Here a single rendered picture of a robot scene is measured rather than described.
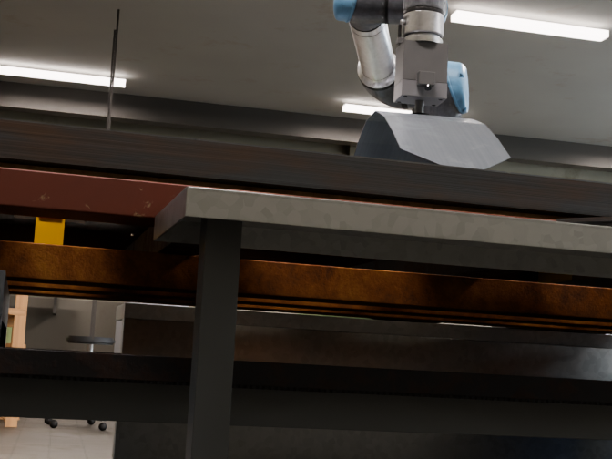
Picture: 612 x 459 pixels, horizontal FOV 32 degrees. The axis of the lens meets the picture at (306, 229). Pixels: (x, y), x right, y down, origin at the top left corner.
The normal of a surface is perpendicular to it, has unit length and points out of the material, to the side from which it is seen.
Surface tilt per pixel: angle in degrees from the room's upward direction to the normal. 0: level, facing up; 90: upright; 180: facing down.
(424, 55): 90
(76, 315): 90
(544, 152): 90
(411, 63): 90
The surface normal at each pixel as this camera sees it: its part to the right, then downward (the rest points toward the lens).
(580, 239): 0.26, -0.11
